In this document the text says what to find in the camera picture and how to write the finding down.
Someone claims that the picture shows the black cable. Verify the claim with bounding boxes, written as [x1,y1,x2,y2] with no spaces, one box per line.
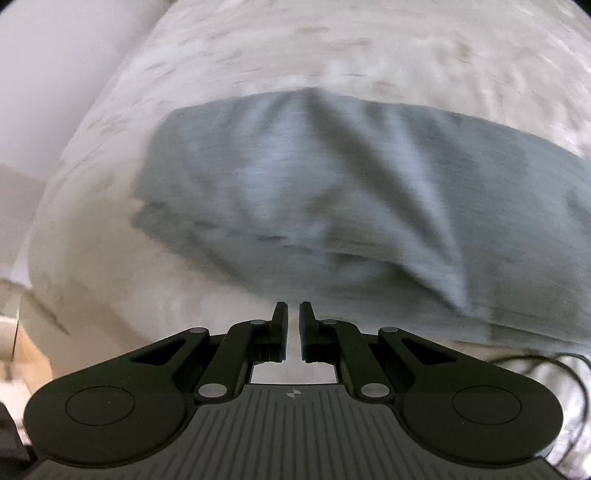
[499,352,588,468]

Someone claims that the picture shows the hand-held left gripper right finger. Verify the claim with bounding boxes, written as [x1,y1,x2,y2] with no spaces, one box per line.
[299,301,458,404]

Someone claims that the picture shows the grey-blue pants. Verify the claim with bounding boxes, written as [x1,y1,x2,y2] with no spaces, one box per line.
[131,88,591,352]

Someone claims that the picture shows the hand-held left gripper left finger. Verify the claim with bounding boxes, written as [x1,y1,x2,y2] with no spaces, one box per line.
[130,301,290,404]

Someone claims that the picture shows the bed with white floral cover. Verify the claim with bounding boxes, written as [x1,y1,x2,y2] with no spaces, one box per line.
[28,0,591,480]

